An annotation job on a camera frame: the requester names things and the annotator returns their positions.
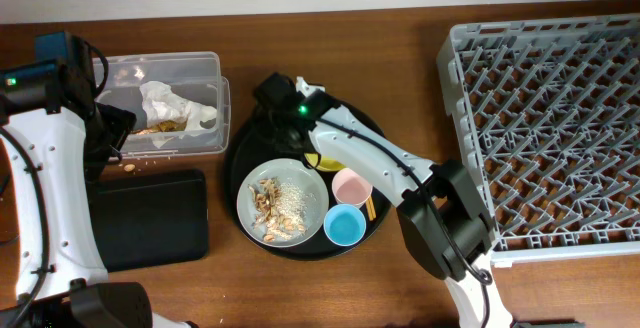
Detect yellow bowl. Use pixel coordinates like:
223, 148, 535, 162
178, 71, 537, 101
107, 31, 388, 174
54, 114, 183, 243
304, 153, 345, 172

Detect gold snack wrapper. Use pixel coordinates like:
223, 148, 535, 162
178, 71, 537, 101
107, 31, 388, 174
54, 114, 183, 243
131, 120, 187, 135

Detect pink cup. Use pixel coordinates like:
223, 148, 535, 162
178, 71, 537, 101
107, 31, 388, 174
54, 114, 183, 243
331, 168, 373, 208

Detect blue cup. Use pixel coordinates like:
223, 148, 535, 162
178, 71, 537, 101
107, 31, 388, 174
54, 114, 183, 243
323, 204, 367, 247

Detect wooden chopstick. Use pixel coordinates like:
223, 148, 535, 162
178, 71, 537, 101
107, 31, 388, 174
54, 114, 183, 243
365, 198, 376, 221
366, 197, 377, 221

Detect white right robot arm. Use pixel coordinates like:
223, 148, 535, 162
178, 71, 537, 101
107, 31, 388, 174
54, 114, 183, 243
254, 73, 514, 327

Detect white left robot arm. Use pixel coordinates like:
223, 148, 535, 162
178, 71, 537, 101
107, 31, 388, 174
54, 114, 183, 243
1, 31, 175, 327

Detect clear plastic waste bin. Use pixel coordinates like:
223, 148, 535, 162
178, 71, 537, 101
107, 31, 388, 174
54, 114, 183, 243
97, 51, 231, 158

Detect grey dishwasher rack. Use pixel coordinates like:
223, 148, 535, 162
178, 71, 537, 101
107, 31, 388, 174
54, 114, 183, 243
437, 14, 639, 267

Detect crumpled white tissue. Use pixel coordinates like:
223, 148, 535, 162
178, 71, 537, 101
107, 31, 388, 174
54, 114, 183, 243
139, 81, 222, 150

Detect grey plate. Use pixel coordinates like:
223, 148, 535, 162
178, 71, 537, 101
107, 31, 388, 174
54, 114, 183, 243
236, 158, 329, 248

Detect food scraps on plate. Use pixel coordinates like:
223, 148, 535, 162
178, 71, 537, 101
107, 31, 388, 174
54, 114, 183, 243
248, 178, 307, 243

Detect round black tray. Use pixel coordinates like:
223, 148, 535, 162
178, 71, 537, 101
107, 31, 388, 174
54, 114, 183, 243
222, 118, 392, 261

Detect black rectangular tray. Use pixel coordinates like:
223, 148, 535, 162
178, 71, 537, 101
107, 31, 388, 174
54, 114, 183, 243
88, 169, 209, 272

